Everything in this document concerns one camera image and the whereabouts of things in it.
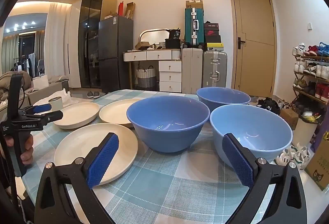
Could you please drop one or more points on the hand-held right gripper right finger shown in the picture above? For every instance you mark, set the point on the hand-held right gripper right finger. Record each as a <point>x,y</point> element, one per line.
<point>237,162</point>

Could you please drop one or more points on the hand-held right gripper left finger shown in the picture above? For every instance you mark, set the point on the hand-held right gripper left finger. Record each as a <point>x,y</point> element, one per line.
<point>102,159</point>

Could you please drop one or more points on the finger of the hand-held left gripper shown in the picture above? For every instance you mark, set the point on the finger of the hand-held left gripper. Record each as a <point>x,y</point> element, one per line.
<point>52,115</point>
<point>42,108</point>

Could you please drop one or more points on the cream plate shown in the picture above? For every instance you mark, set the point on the cream plate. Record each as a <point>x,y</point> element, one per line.
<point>77,116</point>
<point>77,146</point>
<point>115,113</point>

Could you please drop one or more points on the light blue bowl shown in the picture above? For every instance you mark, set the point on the light blue bowl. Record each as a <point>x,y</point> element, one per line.
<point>257,123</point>

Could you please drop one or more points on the person's left hand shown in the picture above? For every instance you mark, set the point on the person's left hand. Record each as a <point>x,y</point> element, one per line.
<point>28,152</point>

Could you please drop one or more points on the white thermos cup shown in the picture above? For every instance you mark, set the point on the white thermos cup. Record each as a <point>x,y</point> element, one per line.
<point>56,105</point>

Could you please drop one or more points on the brown cloth heap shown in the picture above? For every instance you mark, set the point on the brown cloth heap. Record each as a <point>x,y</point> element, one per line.
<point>5,82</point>

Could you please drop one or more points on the white crumpled plastic bag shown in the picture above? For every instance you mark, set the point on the white crumpled plastic bag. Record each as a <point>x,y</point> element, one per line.
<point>64,96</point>

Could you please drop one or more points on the hanging clothes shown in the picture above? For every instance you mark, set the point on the hanging clothes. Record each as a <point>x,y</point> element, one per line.
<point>32,62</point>

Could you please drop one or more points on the grey slipper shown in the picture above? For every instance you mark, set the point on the grey slipper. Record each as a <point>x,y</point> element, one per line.
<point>96,94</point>
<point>90,95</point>

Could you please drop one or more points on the beige curtain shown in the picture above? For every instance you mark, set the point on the beige curtain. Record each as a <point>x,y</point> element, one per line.
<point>10,54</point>

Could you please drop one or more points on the white green sneaker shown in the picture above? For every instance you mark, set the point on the white green sneaker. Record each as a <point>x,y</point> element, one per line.
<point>286,161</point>
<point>299,152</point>

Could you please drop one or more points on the scattered shoes pile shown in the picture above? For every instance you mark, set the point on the scattered shoes pile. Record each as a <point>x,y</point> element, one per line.
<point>270,107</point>

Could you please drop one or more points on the small cardboard box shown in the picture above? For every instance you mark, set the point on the small cardboard box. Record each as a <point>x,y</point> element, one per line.
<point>289,118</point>

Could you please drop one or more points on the white curtain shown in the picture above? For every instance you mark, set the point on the white curtain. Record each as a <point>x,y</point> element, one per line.
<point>56,38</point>

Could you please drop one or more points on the white trash bin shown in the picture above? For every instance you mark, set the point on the white trash bin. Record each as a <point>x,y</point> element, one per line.
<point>303,134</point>

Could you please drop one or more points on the printed cardboard box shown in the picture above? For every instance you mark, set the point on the printed cardboard box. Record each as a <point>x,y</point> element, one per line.
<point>318,170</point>

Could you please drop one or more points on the purple bag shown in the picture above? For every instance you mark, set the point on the purple bag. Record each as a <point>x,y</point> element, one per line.
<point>321,136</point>

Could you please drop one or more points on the dark glass cabinet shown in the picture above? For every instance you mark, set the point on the dark glass cabinet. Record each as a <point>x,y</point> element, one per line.
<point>88,33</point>

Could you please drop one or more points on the woven laundry basket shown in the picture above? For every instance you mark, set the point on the woven laundry basket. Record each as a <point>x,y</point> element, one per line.
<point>146,77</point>

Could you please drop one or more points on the grey refrigerator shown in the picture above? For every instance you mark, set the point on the grey refrigerator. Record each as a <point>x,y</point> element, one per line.
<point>115,41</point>

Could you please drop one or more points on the silver suitcase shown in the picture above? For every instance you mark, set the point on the silver suitcase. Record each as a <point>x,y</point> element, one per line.
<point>208,69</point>

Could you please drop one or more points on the beige suitcase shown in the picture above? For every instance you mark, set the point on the beige suitcase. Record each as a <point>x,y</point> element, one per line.
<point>191,69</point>

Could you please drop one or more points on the white dressing table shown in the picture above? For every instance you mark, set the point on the white dressing table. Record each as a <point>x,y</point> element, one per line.
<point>169,77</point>

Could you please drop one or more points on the small brown box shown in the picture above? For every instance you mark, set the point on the small brown box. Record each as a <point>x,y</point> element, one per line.
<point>142,45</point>

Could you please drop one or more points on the yellow shoe box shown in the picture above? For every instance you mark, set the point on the yellow shoe box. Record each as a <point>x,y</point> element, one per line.
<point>215,47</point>

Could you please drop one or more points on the red flat box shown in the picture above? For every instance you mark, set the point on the red flat box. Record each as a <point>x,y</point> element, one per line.
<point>121,9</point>

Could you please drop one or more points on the wooden shoe rack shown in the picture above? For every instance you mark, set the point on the wooden shoe rack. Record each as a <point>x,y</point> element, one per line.
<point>312,57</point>

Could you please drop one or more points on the small white basket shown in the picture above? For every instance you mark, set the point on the small white basket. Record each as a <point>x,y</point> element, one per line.
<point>162,45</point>

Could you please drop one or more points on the tall open cardboard box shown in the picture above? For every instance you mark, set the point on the tall open cardboard box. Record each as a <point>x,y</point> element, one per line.
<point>129,12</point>

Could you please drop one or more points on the arched mirror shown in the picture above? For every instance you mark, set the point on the arched mirror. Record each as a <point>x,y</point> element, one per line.
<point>154,35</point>

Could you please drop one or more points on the black storage bag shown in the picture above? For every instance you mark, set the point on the black storage bag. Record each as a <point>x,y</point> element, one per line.
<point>173,44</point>

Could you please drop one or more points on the black red shoe box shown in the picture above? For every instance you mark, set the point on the black red shoe box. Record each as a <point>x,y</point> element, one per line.
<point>211,26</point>

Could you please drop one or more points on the shoe rack with shoes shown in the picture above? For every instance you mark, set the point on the shoe rack with shoes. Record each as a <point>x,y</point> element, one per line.
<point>322,49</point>

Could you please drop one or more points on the black paper bag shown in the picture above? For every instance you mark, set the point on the black paper bag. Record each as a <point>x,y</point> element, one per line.
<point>175,34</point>

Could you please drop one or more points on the tan door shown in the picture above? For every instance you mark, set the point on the tan door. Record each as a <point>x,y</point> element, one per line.
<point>254,21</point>

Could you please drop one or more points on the teal suitcase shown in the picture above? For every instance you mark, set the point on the teal suitcase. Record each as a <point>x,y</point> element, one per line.
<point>190,26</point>

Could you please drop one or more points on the flat cardboard box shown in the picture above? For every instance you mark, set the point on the flat cardboard box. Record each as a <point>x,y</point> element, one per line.
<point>196,5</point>

